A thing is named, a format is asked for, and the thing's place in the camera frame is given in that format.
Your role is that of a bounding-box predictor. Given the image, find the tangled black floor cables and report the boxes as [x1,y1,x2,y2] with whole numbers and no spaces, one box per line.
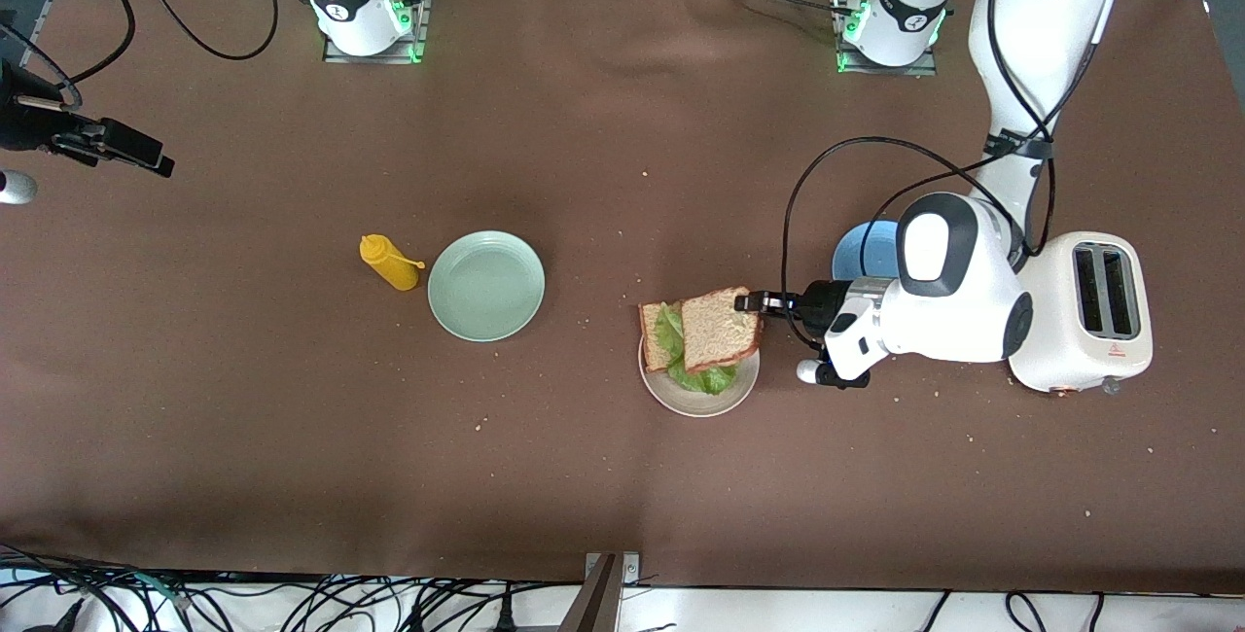
[0,543,585,632]

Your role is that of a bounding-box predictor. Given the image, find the pale green plate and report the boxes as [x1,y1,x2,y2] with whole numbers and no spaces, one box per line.
[427,230,547,343]

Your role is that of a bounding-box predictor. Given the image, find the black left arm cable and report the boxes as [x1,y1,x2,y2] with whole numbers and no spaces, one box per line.
[875,78,1056,259]
[781,0,1120,351]

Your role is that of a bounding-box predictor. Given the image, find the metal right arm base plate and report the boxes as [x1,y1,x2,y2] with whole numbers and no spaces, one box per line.
[323,0,434,64]

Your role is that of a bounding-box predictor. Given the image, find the beige plate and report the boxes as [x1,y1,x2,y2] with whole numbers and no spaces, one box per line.
[638,298,762,418]

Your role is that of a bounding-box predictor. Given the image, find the yellow mustard squeeze bottle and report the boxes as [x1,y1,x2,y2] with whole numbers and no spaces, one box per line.
[360,233,426,292]

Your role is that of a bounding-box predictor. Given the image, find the blue plate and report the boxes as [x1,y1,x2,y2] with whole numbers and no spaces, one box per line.
[832,220,902,283]

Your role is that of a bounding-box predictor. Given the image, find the brown bread slice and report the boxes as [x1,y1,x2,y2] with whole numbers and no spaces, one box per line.
[638,301,688,373]
[681,286,764,373]

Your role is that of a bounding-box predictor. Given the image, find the green lettuce leaf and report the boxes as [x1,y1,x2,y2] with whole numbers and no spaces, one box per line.
[654,303,740,396]

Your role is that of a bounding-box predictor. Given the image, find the white toaster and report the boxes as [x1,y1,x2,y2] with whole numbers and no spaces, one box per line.
[1007,230,1155,395]

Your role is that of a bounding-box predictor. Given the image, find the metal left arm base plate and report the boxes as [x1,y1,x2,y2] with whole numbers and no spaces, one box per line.
[832,0,940,77]

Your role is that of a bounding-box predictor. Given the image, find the grey metal bracket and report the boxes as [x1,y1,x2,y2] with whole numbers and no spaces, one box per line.
[559,552,641,632]

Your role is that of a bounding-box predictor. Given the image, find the brown table cloth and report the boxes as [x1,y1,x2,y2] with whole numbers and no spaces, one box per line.
[0,0,1245,596]

